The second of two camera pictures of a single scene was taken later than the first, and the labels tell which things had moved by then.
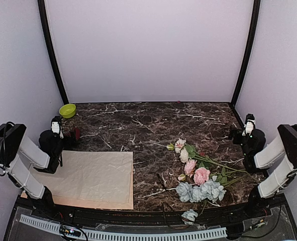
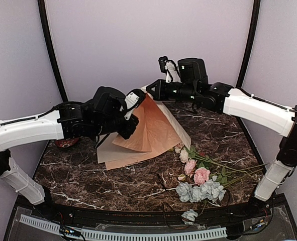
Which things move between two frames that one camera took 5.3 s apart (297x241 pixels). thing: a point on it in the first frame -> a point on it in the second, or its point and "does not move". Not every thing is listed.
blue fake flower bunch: [211, 190] does not move
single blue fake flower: [188, 217] does not move
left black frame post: [51, 49] does not move
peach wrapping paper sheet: [92, 179] -> [158, 131]
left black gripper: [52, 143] -> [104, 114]
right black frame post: [256, 16] does not move
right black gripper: [236, 140] -> [160, 94]
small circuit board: [71, 232] does not move
